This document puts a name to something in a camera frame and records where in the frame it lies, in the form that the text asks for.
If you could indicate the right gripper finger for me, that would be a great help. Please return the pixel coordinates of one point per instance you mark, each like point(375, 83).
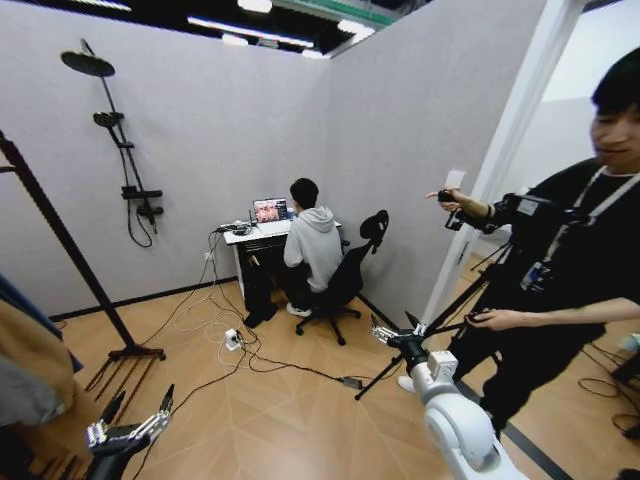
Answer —
point(381, 334)
point(419, 329)

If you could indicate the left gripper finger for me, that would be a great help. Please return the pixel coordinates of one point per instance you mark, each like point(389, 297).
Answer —
point(156, 422)
point(100, 431)

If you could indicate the black handheld controller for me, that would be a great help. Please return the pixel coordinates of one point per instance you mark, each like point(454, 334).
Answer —
point(480, 316)
point(452, 220)

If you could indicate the standing person's left forearm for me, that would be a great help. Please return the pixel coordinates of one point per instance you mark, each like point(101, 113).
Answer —
point(580, 312)

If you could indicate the standing person's right forearm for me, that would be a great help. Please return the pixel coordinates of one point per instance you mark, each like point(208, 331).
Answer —
point(487, 212)

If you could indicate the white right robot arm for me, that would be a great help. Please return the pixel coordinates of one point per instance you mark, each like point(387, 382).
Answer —
point(455, 425)

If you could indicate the grey garment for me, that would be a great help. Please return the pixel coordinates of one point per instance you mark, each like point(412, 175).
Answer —
point(25, 395)

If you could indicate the tan garment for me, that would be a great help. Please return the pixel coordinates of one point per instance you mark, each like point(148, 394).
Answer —
point(35, 350)

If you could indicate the blue garment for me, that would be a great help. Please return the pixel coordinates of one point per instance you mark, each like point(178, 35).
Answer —
point(30, 307)

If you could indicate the black tripod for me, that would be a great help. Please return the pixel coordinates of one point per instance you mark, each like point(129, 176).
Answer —
point(450, 320)

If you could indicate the grey power adapter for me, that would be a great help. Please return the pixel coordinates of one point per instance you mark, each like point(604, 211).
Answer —
point(351, 383)

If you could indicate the black office chair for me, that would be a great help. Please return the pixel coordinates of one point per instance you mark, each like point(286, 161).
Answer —
point(345, 280)

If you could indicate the white power strip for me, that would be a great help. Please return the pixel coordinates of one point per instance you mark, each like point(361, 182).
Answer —
point(232, 339)

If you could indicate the seated person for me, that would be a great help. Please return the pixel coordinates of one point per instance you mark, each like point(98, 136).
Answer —
point(312, 240)

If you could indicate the white desk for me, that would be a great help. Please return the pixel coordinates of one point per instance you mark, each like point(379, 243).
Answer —
point(260, 260)

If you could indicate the white card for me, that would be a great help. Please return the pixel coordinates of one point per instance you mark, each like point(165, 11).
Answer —
point(454, 179)

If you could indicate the open laptop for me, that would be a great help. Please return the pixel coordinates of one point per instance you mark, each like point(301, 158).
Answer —
point(270, 212)

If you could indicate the black desk device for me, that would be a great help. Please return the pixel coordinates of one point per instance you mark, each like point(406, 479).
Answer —
point(237, 229)

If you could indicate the standing person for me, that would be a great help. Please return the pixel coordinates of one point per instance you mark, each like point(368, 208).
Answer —
point(575, 240)

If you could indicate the dark brown clothes rack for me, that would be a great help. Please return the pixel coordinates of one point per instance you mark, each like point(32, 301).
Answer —
point(65, 240)

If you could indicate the black shower set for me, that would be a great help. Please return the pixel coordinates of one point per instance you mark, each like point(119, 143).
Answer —
point(127, 165)

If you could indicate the long ceiling light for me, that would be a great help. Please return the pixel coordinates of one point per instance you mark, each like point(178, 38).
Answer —
point(250, 31)

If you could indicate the black camera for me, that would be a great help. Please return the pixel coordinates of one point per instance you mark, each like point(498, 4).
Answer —
point(527, 207)

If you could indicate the white wall socket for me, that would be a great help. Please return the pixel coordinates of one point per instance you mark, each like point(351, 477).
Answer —
point(210, 257)

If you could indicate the white door frame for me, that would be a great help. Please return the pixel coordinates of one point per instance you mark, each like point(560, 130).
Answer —
point(505, 150)

